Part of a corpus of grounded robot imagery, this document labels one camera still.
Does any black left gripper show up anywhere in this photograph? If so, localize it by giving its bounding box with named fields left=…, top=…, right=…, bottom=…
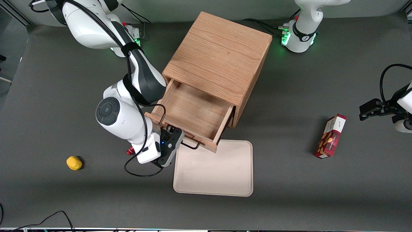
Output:
left=359, top=88, right=407, bottom=124

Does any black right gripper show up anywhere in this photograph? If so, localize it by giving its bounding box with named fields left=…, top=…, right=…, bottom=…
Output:
left=154, top=126, right=185, bottom=168

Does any wooden drawer with black handle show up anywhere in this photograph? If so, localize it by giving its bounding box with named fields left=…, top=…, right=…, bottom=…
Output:
left=144, top=78, right=234, bottom=154

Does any wooden drawer cabinet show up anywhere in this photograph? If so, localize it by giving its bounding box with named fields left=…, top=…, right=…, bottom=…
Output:
left=162, top=11, right=273, bottom=129

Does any red snack box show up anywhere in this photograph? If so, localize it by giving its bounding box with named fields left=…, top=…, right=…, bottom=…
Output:
left=314, top=114, right=347, bottom=159

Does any beige plastic tray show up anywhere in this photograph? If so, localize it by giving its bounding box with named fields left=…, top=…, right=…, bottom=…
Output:
left=173, top=139, right=254, bottom=197

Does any yellow lemon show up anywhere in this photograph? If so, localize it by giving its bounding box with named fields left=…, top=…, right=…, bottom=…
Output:
left=66, top=156, right=83, bottom=171

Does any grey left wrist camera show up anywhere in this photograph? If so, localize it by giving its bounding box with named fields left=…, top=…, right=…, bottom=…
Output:
left=395, top=119, right=412, bottom=133

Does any black right arm base cable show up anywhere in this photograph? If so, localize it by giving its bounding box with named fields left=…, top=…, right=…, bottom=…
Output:
left=122, top=4, right=153, bottom=41

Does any black arm base cable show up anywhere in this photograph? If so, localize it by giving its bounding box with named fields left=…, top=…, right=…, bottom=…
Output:
left=122, top=4, right=153, bottom=41
left=241, top=9, right=301, bottom=36

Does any black left arm base cable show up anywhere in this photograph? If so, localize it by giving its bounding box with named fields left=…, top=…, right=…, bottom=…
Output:
left=241, top=9, right=301, bottom=36

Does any black cable on table edge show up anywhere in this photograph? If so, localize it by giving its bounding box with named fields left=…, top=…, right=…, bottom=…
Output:
left=0, top=203, right=75, bottom=232

